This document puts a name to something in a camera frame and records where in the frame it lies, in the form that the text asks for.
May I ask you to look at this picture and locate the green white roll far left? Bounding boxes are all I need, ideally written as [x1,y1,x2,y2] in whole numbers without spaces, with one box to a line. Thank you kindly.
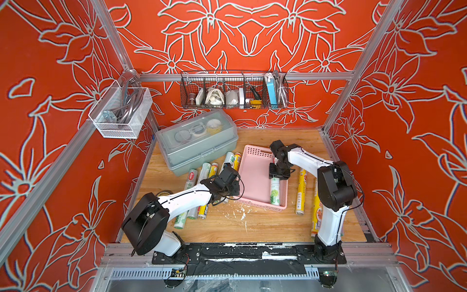
[173,168,199,230]

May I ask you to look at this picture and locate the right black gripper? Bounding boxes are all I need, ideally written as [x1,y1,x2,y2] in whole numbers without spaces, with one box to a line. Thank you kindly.
[266,161,289,181]

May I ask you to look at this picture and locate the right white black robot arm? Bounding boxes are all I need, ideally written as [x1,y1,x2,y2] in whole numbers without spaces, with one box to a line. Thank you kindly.
[269,140,358,264]

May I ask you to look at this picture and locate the silver foil wrap roll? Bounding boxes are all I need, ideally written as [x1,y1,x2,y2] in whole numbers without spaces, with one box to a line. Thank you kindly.
[213,152,235,206]

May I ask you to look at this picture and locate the blue box in wire basket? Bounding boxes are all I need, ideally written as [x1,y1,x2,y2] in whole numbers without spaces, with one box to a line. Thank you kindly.
[265,73,277,109]

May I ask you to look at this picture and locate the grey translucent storage box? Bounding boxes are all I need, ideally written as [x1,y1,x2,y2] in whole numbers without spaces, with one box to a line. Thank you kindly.
[156,109,238,176]

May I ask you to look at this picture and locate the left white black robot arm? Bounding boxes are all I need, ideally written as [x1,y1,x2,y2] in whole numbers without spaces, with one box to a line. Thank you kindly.
[120,165,243,257]

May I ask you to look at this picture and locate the black wire wall basket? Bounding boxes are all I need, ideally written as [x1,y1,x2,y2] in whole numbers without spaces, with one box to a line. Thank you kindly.
[180,71,289,110]

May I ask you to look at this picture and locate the pink plastic basket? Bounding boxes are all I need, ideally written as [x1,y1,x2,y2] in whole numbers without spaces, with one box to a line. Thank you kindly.
[239,145,288,212]

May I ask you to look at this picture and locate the green white wrap roll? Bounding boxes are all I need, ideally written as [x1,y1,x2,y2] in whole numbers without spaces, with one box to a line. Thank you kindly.
[270,177,280,206]

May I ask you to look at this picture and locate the yellow orange wrap roll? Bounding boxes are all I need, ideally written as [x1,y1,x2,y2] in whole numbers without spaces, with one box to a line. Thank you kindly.
[311,180,322,237]

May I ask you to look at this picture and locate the clear plastic wall bin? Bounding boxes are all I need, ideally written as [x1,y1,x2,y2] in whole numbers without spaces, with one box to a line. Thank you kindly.
[88,81,153,139]

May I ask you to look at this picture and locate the grey cables in bin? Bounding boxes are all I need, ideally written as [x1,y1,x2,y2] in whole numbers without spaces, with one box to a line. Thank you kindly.
[109,74,145,124]

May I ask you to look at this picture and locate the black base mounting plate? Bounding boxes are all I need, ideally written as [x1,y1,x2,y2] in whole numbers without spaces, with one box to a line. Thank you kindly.
[152,243,347,265]

